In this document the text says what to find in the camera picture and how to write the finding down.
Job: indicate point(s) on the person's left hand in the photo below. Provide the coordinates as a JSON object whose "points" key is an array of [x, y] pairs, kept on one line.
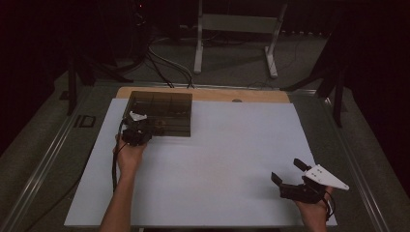
{"points": [[129, 158]]}

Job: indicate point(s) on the dark equipment with red light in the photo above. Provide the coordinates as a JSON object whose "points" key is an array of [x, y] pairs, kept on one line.
{"points": [[139, 29]]}

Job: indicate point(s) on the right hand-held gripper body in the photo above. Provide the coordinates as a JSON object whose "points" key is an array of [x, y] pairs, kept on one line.
{"points": [[303, 192]]}

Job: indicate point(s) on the metal floor rail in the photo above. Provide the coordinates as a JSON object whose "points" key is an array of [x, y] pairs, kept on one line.
{"points": [[42, 164], [357, 180]]}

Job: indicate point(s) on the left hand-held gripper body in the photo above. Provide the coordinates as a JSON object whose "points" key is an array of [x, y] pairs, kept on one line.
{"points": [[137, 133]]}

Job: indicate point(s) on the person's right hand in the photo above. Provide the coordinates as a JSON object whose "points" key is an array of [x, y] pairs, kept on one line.
{"points": [[314, 216]]}

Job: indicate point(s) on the white metal stand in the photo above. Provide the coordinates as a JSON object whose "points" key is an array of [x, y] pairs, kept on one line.
{"points": [[238, 23]]}

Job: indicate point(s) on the black tripod stand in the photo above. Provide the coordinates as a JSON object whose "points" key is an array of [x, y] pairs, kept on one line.
{"points": [[336, 93], [72, 87]]}

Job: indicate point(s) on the dark transparent compartment box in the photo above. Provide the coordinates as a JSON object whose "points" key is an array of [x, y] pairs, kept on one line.
{"points": [[170, 109]]}

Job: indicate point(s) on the black rectangular floor frame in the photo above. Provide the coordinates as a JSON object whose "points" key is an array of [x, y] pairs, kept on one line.
{"points": [[84, 121]]}

